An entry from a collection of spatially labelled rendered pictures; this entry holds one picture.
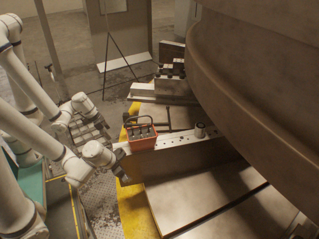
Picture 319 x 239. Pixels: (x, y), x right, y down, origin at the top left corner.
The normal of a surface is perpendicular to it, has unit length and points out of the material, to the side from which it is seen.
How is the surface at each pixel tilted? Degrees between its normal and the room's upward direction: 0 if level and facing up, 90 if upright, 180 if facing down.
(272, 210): 0
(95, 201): 0
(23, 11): 90
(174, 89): 90
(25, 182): 0
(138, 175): 90
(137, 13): 90
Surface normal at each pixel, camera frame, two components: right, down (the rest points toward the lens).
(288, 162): -0.88, 0.30
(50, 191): 0.00, -0.77
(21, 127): 0.88, 0.23
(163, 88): -0.14, 0.63
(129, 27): 0.56, 0.52
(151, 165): 0.25, 0.62
